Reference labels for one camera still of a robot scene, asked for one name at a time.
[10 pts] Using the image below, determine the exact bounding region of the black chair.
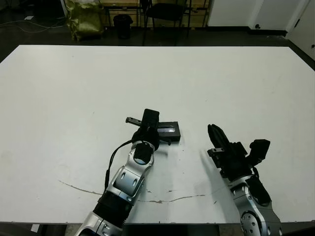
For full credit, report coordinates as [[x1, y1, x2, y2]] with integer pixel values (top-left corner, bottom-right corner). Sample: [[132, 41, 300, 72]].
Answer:
[[141, 0, 193, 46]]

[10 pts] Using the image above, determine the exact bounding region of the black box lid with window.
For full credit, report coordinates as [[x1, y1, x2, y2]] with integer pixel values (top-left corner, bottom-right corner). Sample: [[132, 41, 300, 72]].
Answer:
[[157, 121, 182, 142]]

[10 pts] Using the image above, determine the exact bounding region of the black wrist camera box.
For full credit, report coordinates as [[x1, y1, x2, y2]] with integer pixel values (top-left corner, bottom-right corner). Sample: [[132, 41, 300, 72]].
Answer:
[[142, 108, 160, 131], [247, 139, 271, 165]]

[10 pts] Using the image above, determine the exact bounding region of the black trash bin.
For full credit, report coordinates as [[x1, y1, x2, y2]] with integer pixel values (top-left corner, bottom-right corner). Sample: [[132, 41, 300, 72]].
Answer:
[[112, 14, 134, 40]]

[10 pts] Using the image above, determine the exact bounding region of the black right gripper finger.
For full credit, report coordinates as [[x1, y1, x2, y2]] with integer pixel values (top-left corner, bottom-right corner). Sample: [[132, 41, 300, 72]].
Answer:
[[213, 124, 233, 149], [208, 124, 223, 150]]

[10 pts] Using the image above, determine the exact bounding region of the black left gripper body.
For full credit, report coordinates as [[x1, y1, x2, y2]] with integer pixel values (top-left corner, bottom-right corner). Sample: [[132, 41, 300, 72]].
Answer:
[[125, 116, 172, 151]]

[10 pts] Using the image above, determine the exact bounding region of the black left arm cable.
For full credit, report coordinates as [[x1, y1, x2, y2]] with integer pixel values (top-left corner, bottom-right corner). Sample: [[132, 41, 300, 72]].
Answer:
[[102, 139, 138, 195]]

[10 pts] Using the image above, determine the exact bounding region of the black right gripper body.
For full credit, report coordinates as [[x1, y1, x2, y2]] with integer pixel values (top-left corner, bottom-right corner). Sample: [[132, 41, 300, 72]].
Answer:
[[207, 142, 254, 181]]

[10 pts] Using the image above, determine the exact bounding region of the thin white floor cable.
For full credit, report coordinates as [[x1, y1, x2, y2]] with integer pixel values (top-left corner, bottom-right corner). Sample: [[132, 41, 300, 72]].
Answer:
[[0, 17, 66, 33]]

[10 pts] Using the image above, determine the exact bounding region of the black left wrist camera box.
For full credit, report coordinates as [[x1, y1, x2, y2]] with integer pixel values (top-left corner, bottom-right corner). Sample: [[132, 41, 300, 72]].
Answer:
[[142, 108, 160, 131]]

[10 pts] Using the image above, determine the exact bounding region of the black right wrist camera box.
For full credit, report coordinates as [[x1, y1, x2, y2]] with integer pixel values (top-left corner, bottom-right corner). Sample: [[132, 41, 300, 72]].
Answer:
[[247, 139, 271, 165]]

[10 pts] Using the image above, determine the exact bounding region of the large crinkled plastic bag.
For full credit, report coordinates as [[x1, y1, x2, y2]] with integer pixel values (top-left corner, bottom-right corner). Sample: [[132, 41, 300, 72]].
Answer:
[[64, 0, 105, 42]]

